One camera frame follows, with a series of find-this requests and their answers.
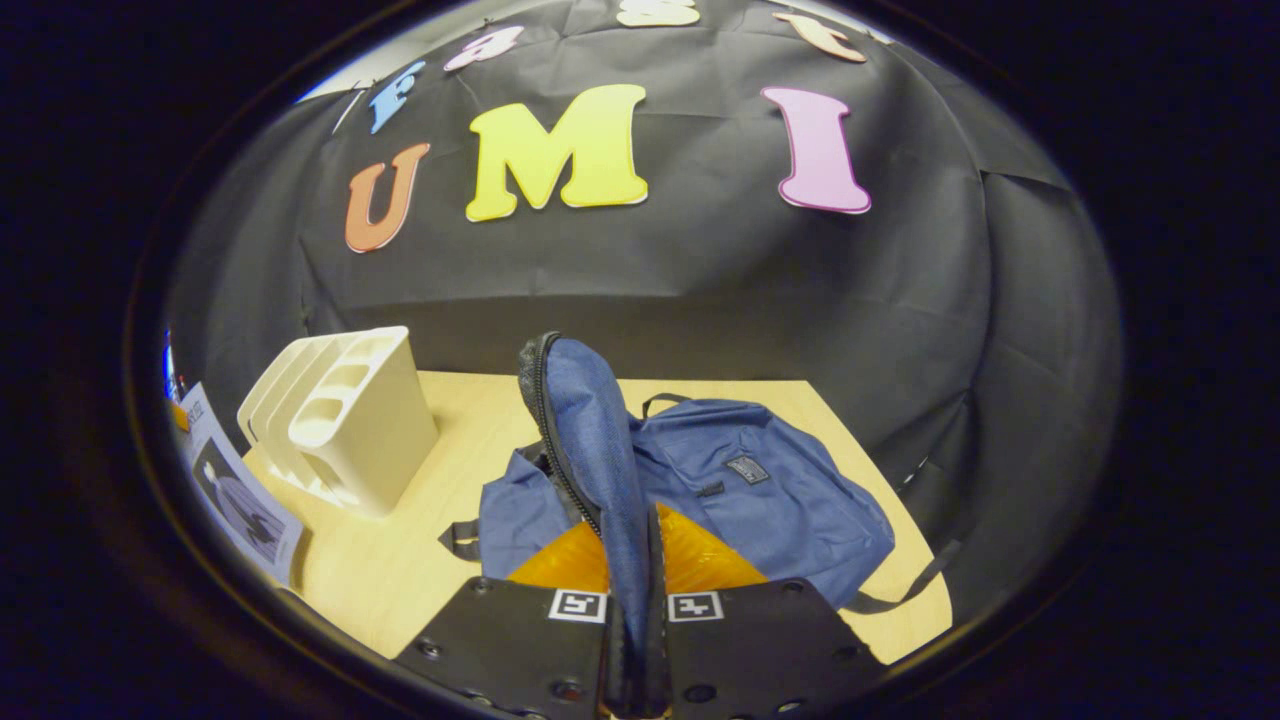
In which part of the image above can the grey book with dark picture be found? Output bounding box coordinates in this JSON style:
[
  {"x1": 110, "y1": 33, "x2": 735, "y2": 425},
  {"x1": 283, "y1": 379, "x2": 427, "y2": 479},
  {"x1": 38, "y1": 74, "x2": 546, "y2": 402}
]
[{"x1": 178, "y1": 383, "x2": 304, "y2": 586}]

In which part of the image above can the white plastic bookshelf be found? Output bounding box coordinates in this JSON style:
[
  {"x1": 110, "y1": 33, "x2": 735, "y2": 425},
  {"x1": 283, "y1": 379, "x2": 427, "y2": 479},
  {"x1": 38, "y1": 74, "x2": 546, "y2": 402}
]
[{"x1": 237, "y1": 326, "x2": 439, "y2": 519}]

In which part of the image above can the blue schoolbag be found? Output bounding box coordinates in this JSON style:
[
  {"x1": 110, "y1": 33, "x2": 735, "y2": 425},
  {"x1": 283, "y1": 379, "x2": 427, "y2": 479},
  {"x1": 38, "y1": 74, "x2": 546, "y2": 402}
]
[{"x1": 440, "y1": 331, "x2": 963, "y2": 641}]

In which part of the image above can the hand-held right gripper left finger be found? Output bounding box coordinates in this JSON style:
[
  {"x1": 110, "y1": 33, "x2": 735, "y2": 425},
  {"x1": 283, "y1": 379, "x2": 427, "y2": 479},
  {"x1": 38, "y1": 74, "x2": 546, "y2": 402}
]
[{"x1": 395, "y1": 515, "x2": 626, "y2": 720}]

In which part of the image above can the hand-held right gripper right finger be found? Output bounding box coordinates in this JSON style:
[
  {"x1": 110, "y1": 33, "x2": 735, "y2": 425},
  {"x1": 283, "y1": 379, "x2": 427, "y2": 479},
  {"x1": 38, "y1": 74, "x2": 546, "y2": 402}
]
[{"x1": 645, "y1": 500, "x2": 886, "y2": 720}]

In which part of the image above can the black backdrop cloth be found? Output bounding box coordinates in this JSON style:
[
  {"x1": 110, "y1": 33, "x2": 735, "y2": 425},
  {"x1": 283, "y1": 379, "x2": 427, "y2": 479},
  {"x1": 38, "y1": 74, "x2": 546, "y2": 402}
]
[{"x1": 165, "y1": 0, "x2": 1123, "y2": 621}]

